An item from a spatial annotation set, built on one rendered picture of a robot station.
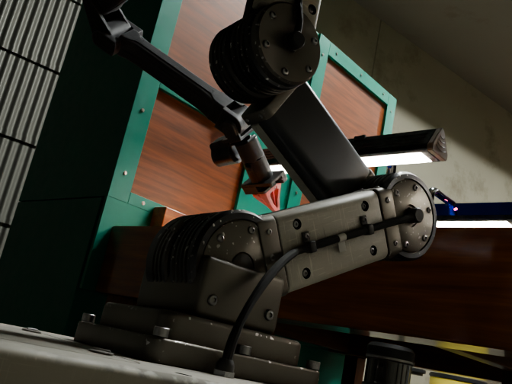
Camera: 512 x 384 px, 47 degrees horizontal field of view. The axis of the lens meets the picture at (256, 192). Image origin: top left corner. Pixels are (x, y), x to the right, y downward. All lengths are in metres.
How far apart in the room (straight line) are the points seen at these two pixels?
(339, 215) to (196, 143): 1.21
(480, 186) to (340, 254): 5.55
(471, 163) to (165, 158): 4.67
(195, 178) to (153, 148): 0.18
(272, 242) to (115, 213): 1.06
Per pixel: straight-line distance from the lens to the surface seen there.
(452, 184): 5.91
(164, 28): 1.90
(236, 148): 1.42
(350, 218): 0.78
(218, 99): 1.40
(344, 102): 2.58
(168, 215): 1.74
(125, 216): 1.73
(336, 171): 0.85
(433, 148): 1.46
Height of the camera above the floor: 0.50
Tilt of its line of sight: 15 degrees up
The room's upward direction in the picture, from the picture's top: 12 degrees clockwise
